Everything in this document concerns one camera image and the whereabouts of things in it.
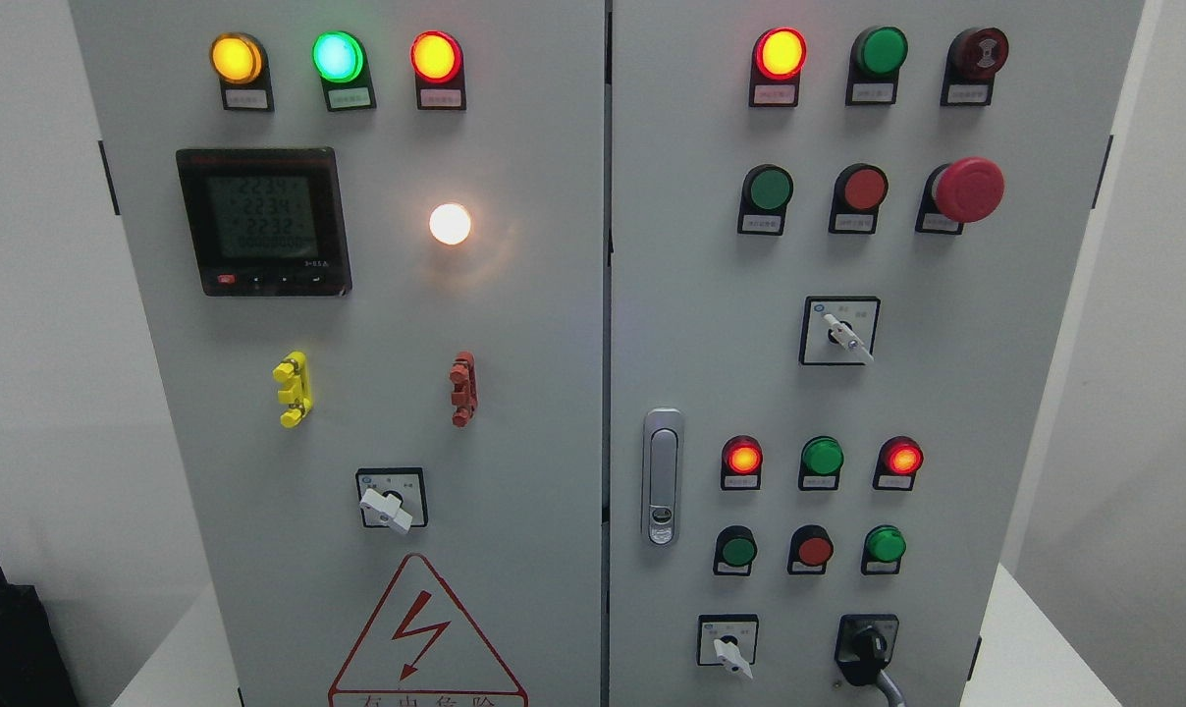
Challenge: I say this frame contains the grey left cabinet door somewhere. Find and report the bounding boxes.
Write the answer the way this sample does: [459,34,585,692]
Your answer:
[71,1,606,706]

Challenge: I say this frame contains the red push button lower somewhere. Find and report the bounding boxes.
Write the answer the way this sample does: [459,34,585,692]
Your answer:
[786,524,835,574]

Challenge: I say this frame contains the black knob selector switch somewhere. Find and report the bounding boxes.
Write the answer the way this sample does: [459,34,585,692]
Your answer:
[835,614,899,687]

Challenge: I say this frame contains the red push button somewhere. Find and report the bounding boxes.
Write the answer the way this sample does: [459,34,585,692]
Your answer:
[828,164,890,236]
[786,524,835,574]

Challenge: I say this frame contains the white lit indicator light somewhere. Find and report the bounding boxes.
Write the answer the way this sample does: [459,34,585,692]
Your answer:
[428,202,472,246]

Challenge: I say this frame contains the white selector switch upper right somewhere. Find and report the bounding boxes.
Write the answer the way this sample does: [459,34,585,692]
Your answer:
[798,297,881,367]

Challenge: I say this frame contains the yellow indicator light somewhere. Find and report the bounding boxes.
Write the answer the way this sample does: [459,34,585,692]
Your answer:
[210,32,274,112]

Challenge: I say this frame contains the green push button lower left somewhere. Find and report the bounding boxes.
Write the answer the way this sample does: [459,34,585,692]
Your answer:
[713,526,758,577]

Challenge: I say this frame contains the black digital power meter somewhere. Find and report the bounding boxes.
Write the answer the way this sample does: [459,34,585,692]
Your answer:
[176,146,353,297]

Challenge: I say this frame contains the silver door latch handle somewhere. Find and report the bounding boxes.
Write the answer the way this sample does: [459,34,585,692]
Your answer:
[640,408,684,547]

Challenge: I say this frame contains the red lit indicator lower left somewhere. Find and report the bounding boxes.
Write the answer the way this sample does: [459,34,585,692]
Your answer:
[720,435,763,491]

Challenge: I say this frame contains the yellow terminal connector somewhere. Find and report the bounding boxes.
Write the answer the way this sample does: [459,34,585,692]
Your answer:
[273,351,313,429]

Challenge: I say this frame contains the white selector switch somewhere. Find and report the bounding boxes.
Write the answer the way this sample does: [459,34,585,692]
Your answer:
[798,297,881,367]
[696,614,760,680]

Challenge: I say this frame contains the green indicator lower middle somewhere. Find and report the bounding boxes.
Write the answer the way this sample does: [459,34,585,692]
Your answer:
[796,435,844,492]

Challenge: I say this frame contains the green push button upper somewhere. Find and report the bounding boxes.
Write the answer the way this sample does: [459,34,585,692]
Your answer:
[737,164,793,237]

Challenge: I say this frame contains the red push button upper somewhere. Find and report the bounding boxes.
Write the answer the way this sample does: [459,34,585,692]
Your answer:
[828,164,890,236]

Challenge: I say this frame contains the red emergency stop button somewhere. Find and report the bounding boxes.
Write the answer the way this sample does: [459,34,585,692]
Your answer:
[916,157,1005,236]

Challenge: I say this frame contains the green push button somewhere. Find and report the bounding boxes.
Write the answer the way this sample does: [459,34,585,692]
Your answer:
[737,164,793,237]
[859,524,907,574]
[713,526,758,577]

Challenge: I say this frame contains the green indicator light top right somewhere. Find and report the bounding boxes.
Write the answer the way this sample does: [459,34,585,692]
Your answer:
[844,26,910,106]

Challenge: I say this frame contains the red lit indicator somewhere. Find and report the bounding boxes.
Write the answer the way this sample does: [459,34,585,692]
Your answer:
[872,435,924,491]
[720,435,763,491]

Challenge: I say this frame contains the red indicator light top right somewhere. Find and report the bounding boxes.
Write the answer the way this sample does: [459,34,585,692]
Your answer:
[747,27,808,108]

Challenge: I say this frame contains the green lit indicator light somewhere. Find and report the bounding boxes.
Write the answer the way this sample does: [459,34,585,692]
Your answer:
[311,30,376,112]

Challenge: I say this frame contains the red lit indicator lower right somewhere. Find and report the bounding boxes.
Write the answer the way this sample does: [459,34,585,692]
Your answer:
[872,435,924,491]

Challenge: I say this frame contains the red electrical warning triangle sticker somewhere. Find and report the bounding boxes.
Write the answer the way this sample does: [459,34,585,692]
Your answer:
[327,552,529,706]

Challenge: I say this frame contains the white selector switch bottom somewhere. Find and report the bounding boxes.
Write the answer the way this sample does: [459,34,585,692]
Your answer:
[696,614,760,680]

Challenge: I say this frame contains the grey cabinet door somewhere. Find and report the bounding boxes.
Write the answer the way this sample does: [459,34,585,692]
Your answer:
[607,1,1144,706]
[71,1,606,706]

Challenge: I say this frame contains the black box with antenna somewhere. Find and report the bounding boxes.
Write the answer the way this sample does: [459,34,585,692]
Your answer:
[0,567,79,706]

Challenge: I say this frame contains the dark red buzzer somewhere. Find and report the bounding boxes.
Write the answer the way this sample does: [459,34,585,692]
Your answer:
[940,27,1010,107]

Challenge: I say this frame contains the green push button lower right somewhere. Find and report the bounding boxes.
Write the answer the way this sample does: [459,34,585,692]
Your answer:
[859,524,907,574]

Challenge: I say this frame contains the red indicator light left door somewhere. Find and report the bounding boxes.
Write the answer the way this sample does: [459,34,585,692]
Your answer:
[410,30,467,112]

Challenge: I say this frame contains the red terminal connector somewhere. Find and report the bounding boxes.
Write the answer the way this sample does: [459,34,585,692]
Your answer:
[448,351,479,428]

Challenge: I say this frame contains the white selector switch left door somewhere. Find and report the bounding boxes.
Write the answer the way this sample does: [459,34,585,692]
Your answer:
[355,469,431,534]

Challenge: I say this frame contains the grey right cabinet door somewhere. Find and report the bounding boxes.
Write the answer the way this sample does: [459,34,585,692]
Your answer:
[607,1,1144,706]

